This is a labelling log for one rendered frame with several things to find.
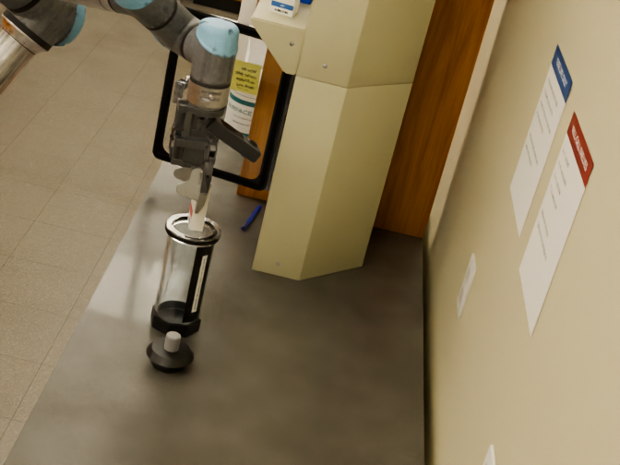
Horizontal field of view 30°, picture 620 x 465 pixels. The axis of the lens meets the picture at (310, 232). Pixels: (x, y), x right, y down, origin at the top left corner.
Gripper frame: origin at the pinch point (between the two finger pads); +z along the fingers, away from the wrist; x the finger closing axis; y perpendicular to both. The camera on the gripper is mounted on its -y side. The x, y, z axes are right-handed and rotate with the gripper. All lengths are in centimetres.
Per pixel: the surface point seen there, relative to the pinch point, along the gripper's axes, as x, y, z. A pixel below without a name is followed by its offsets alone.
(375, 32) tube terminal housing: -25, -34, -30
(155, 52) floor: -430, -31, 125
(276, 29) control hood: -27.4, -13.7, -27.2
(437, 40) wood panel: -54, -58, -22
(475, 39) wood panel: -52, -66, -24
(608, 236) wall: 83, -35, -43
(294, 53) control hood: -26.1, -18.2, -23.1
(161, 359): 17.6, 4.6, 25.0
